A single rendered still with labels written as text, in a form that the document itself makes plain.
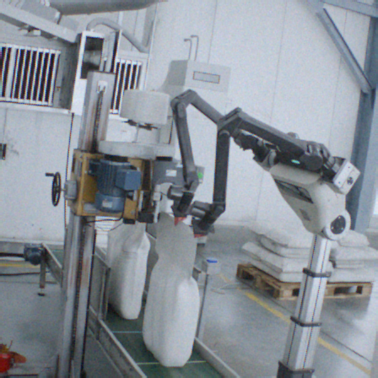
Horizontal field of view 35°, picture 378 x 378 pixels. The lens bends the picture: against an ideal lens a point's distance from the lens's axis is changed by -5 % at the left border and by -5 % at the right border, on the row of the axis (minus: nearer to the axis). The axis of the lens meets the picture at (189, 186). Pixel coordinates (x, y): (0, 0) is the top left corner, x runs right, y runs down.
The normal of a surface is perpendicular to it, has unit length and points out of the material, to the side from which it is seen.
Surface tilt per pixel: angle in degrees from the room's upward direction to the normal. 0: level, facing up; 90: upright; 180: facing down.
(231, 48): 90
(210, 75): 90
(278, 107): 91
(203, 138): 90
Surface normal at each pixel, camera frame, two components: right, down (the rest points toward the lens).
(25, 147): 0.40, 0.18
